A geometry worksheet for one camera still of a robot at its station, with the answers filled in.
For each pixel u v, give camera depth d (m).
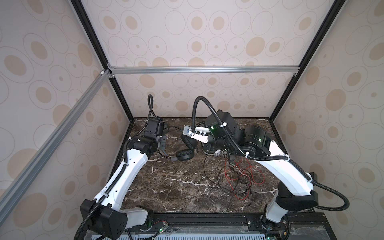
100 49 0.81
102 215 0.37
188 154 0.74
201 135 0.46
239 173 0.90
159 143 0.58
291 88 1.00
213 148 0.52
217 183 0.87
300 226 0.74
